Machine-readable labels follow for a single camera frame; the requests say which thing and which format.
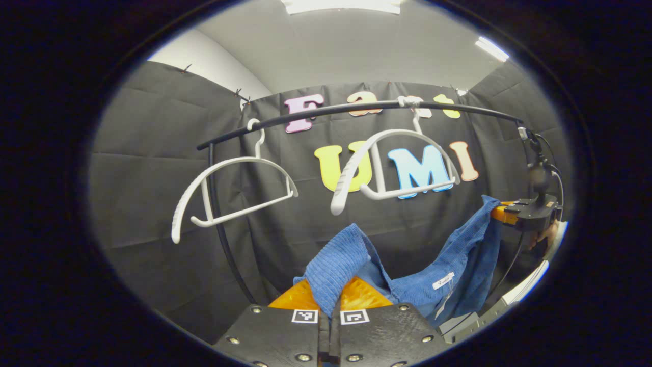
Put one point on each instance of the black backdrop cloth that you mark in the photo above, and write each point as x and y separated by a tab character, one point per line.
153	193

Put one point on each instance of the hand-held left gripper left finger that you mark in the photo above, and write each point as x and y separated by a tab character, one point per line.
275	336

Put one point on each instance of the grey metal frame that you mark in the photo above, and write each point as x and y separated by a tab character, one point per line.
473	323

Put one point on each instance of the white board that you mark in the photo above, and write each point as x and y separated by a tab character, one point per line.
530	285

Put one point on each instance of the large ceiling light panel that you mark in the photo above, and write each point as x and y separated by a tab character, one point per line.
341	6

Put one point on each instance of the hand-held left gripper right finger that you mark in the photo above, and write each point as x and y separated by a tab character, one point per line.
387	336

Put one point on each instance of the white plastic hanger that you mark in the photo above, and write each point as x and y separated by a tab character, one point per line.
177	224
344	186

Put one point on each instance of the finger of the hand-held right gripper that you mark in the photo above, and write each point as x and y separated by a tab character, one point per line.
504	215
514	204

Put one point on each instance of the black clothes rack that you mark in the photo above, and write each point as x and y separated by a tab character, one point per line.
211	183

